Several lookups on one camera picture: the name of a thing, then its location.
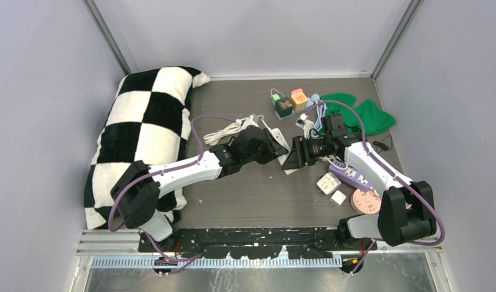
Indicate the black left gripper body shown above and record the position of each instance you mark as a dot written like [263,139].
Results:
[266,152]

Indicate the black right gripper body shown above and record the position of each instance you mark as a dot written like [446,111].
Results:
[313,149]

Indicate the white power strip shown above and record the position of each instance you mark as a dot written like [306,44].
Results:
[279,137]

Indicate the light blue power strip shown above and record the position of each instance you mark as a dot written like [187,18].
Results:
[294,111]

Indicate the white tiger cube socket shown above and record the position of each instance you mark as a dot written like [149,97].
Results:
[328,183]

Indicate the orange cube adapter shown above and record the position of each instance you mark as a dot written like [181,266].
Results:
[299,101]

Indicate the white charger plug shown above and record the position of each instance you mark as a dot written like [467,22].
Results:
[337,198]

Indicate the pink small plug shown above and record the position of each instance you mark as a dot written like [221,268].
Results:
[296,91]

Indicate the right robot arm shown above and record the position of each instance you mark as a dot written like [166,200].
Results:
[406,211]

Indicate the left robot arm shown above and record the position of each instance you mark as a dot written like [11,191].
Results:
[138,191]

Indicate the light green small plug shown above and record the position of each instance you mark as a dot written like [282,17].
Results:
[275,98]

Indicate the pink round socket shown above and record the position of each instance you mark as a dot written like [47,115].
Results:
[365,203]

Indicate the dark green cube adapter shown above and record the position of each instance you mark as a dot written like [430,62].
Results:
[283,107]

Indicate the purple power strip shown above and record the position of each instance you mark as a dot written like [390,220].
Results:
[352,177]

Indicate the green cloth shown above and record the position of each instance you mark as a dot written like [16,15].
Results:
[375,120]

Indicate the black white checkered pillow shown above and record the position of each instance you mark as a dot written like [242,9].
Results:
[149,121]

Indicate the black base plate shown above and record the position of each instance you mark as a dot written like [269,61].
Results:
[255,243]

